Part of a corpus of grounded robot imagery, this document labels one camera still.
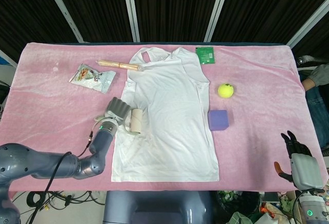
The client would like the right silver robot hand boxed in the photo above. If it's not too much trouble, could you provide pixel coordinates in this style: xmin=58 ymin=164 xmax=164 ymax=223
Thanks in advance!
xmin=273 ymin=130 xmax=324 ymax=190

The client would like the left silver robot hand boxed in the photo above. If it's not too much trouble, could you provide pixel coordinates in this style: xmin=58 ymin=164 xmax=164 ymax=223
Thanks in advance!
xmin=104 ymin=97 xmax=132 ymax=126

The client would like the white lint roller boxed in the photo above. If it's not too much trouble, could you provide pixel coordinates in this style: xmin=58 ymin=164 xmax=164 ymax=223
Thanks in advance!
xmin=120 ymin=108 xmax=144 ymax=135

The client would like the white sleeveless shirt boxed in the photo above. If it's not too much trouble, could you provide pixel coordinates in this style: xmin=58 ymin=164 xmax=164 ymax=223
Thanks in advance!
xmin=111 ymin=46 xmax=220 ymax=183

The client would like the white snack packet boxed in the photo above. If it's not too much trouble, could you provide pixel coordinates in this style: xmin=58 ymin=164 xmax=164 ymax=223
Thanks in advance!
xmin=68 ymin=63 xmax=117 ymax=95

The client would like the bundle of wooden sticks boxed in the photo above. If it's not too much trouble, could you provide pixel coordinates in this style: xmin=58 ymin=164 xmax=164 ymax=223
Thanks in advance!
xmin=96 ymin=59 xmax=143 ymax=72

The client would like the pink fleece table cloth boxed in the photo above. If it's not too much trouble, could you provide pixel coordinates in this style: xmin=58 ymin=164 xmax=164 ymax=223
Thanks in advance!
xmin=0 ymin=42 xmax=329 ymax=193

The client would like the seated person in jeans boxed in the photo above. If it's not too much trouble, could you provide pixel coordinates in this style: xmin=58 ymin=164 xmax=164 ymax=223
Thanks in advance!
xmin=301 ymin=64 xmax=329 ymax=158

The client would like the purple foam cube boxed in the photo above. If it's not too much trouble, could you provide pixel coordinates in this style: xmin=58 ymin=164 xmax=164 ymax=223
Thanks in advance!
xmin=207 ymin=109 xmax=229 ymax=132

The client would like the green foil sachet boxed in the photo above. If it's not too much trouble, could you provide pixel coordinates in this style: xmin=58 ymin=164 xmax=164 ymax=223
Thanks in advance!
xmin=195 ymin=46 xmax=217 ymax=66

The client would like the grey-blue robot torso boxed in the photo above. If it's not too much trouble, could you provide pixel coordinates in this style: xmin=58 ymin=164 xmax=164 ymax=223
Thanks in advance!
xmin=102 ymin=190 xmax=215 ymax=224

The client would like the yellow tennis ball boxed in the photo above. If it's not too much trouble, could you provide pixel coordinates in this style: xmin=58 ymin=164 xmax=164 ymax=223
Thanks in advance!
xmin=217 ymin=83 xmax=234 ymax=98

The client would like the black cable tangle on floor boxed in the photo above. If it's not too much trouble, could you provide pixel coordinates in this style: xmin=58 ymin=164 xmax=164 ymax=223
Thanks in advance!
xmin=27 ymin=190 xmax=106 ymax=212

